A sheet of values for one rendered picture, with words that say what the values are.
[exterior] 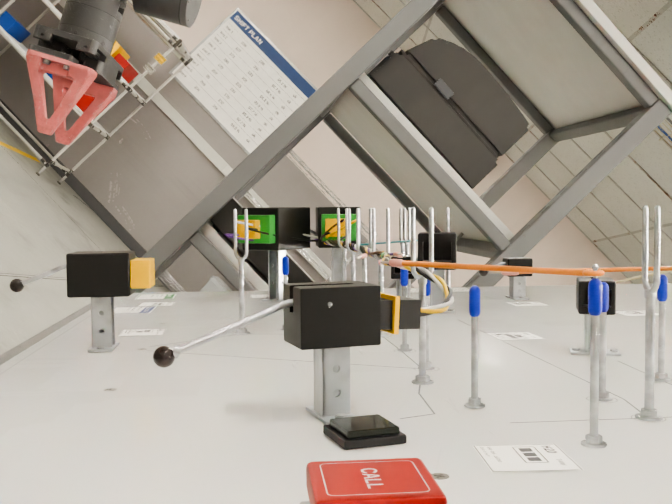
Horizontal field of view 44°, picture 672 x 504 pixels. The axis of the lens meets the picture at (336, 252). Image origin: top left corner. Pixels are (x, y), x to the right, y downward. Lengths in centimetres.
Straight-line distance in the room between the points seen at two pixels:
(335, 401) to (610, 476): 19
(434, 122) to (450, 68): 11
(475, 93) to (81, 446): 125
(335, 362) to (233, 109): 782
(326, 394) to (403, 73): 111
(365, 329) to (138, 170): 791
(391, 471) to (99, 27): 65
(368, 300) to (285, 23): 805
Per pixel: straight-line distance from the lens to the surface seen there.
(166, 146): 841
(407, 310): 57
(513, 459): 49
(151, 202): 835
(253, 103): 834
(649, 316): 58
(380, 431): 51
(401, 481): 34
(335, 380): 56
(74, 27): 90
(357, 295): 55
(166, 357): 53
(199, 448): 51
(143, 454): 51
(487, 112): 164
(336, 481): 34
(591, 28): 165
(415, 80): 161
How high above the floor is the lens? 114
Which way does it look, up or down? 2 degrees up
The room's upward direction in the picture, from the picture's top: 46 degrees clockwise
